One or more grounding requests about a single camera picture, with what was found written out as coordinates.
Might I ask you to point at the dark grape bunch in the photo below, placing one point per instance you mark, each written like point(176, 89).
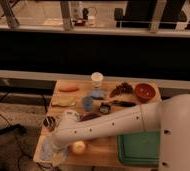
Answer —
point(122, 88)

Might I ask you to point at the black handled brush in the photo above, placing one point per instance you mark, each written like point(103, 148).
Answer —
point(122, 103)

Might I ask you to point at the yellow round fruit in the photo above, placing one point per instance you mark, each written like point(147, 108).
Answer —
point(78, 147)

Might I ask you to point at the red bowl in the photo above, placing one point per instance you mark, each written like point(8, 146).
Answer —
point(144, 92)

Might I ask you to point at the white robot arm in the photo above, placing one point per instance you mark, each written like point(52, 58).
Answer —
point(171, 118)

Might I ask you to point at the wooden table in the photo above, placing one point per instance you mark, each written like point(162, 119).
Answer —
point(101, 151)

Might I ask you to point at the light blue towel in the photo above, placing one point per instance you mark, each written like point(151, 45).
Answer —
point(48, 148)

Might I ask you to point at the orange carrot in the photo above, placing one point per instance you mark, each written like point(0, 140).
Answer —
point(68, 89)

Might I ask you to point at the small blue cup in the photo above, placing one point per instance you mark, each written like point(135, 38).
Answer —
point(87, 103)

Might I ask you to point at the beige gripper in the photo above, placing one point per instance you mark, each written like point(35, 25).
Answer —
point(59, 157)

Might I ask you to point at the blue cloth piece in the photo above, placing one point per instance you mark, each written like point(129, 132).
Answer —
point(97, 94)

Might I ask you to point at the purple bowl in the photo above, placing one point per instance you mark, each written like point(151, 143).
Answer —
point(89, 117)

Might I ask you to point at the striped small cup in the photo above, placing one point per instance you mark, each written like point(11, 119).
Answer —
point(49, 123)

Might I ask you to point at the white paper cup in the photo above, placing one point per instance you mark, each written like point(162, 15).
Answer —
point(97, 79)

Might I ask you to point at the green plastic tray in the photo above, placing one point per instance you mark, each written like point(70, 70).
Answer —
point(139, 148)

